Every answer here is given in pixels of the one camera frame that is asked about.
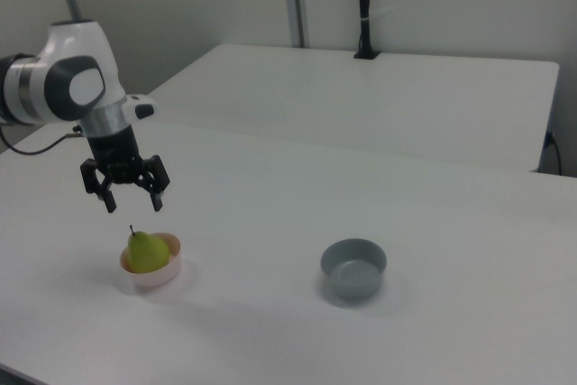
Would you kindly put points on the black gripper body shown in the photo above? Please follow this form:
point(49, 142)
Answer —
point(115, 150)

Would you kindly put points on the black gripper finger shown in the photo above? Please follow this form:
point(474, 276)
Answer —
point(155, 177)
point(97, 180)

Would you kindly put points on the green pear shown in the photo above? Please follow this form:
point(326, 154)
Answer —
point(146, 252)

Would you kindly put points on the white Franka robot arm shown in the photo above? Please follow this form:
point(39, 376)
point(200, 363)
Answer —
point(58, 87)

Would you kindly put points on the pink bowl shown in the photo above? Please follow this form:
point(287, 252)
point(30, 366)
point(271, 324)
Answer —
point(158, 277)

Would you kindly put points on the grey bowl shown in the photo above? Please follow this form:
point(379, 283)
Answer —
point(354, 286)

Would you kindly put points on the white side table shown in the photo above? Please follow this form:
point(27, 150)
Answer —
point(360, 101)

